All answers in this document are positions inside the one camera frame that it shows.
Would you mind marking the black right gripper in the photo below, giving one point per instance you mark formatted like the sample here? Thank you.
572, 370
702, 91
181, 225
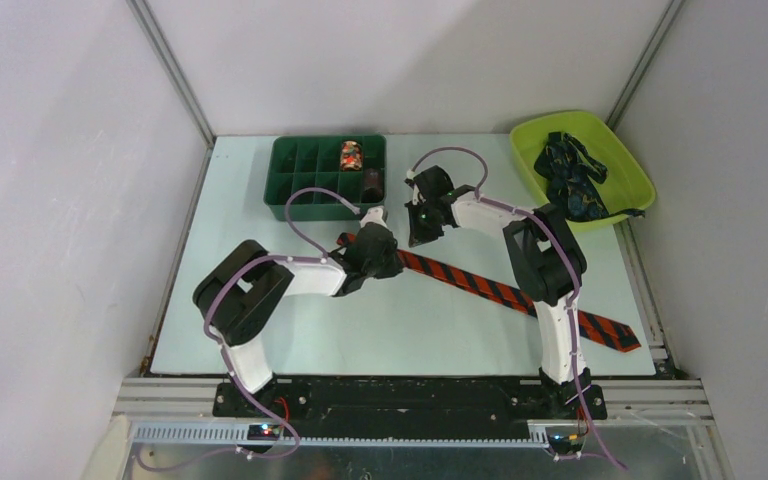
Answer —
418, 235

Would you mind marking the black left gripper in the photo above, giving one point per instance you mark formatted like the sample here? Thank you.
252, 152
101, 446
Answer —
394, 265

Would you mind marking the orange navy striped tie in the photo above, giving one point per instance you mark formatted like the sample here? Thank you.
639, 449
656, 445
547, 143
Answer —
596, 328

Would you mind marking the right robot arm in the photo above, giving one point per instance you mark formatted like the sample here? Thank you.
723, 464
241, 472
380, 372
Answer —
547, 264

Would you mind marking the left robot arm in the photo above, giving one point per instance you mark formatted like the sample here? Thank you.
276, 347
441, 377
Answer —
238, 298

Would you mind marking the brown patterned rolled tie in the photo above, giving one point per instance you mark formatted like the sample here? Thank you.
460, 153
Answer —
373, 188

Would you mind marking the green compartment organizer tray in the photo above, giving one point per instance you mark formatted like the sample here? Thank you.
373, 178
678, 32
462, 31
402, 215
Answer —
299, 162

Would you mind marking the navy floral gold tie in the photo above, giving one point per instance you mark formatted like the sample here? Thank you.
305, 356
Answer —
572, 175

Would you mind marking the lime green plastic bin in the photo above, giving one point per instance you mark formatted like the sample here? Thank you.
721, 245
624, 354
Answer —
627, 186

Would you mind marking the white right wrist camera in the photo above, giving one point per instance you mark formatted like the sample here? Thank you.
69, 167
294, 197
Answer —
416, 197

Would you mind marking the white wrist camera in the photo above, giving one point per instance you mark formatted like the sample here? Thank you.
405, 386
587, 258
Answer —
416, 197
376, 215

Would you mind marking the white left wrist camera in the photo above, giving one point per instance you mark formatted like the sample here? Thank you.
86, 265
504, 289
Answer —
376, 215

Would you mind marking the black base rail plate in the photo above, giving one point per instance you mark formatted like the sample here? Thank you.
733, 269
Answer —
424, 408

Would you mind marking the right corner aluminium post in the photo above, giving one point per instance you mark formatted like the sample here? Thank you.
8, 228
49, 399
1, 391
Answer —
644, 62

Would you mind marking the corner aluminium post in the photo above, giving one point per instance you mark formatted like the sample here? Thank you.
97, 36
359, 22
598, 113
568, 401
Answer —
159, 43
644, 62

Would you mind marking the left corner aluminium post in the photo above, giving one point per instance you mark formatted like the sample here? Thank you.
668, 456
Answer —
159, 43

